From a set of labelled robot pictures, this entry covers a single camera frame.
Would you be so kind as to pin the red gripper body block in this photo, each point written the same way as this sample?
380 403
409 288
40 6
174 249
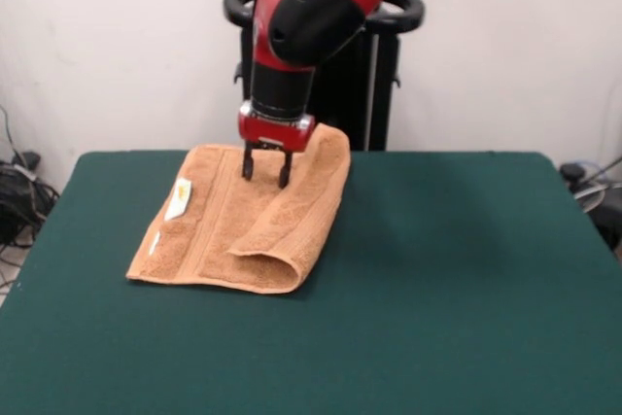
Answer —
274 133

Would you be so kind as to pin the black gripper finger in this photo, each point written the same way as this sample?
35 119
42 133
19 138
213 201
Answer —
285 169
249 162

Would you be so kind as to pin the dark green table cloth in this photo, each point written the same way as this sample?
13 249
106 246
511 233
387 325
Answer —
437 288

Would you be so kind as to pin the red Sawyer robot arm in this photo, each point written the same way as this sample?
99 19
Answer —
311 21

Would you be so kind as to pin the orange terry towel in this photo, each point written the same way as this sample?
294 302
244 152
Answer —
252 220

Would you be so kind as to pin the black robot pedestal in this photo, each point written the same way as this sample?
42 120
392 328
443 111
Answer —
384 70

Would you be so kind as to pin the black grey stand foot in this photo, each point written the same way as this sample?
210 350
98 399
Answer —
29 159
607 213

